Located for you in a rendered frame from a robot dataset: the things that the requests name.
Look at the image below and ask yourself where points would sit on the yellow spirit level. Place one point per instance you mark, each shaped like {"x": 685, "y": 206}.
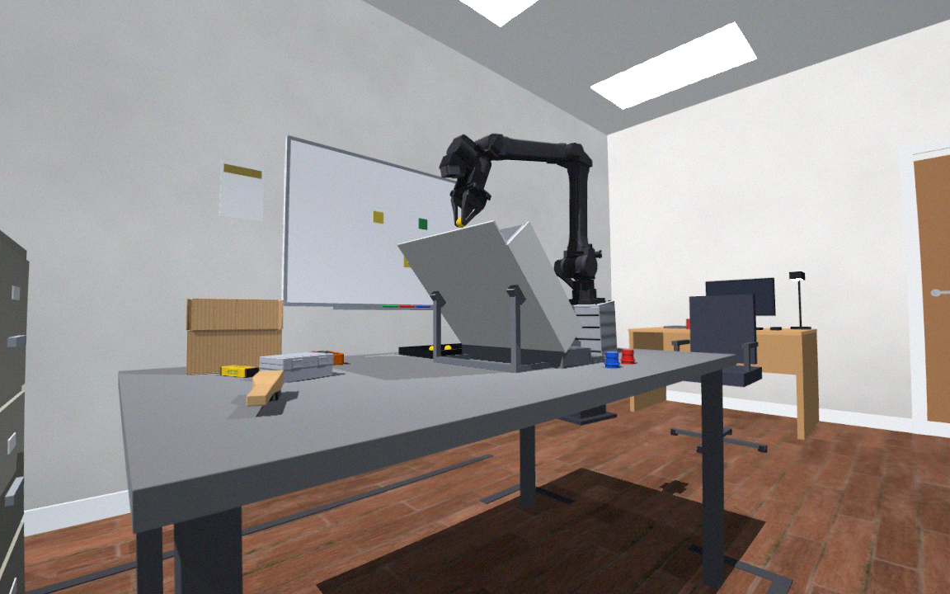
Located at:
{"x": 238, "y": 371}

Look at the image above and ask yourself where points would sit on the orange digital multimeter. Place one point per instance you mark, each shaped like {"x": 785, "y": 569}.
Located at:
{"x": 338, "y": 357}

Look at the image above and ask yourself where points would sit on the open brown cardboard box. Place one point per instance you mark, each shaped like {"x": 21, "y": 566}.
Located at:
{"x": 229, "y": 336}

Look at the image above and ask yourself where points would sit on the green tray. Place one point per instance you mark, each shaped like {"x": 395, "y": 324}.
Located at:
{"x": 423, "y": 351}

